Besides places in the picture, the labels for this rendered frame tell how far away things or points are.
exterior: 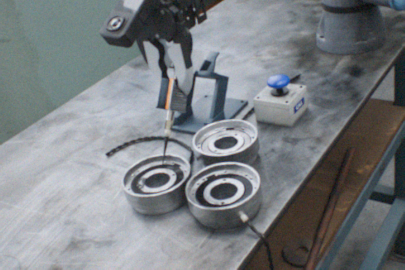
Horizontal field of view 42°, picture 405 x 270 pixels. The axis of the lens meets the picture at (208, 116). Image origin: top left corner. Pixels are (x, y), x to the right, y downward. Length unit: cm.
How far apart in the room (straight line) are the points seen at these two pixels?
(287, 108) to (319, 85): 16
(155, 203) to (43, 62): 189
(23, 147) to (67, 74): 163
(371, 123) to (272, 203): 67
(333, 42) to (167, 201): 56
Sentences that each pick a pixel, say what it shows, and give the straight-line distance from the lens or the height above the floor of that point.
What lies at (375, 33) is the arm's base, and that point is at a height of 83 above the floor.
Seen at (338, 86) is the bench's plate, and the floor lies 80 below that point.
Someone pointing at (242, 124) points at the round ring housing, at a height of 83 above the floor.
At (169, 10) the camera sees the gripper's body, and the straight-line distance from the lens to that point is 74.
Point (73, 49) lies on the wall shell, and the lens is 269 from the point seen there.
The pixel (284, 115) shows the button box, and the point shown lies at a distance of 90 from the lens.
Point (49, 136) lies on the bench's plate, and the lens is 107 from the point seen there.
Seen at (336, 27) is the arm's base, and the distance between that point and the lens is 115.
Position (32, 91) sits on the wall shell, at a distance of 256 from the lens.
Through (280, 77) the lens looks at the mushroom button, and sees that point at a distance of 92.
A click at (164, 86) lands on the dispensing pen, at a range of 80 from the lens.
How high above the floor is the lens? 128
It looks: 29 degrees down
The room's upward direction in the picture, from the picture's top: 11 degrees counter-clockwise
